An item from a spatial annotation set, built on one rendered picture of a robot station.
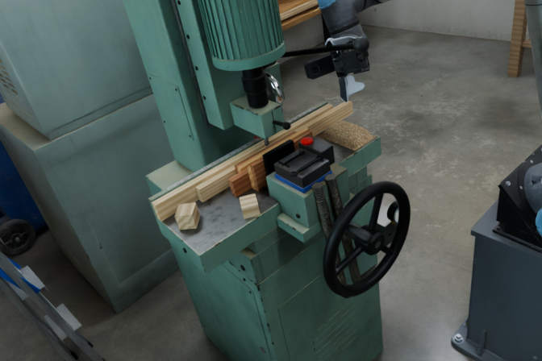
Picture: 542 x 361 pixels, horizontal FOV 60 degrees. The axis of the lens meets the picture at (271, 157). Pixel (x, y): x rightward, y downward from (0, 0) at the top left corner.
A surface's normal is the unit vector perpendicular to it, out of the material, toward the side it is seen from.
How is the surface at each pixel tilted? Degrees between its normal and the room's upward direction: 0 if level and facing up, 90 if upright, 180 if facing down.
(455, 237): 0
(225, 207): 0
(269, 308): 90
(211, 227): 0
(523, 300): 90
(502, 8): 90
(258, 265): 90
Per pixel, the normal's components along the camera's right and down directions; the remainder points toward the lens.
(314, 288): 0.63, 0.32
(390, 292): -0.17, -0.84
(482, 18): -0.71, 0.47
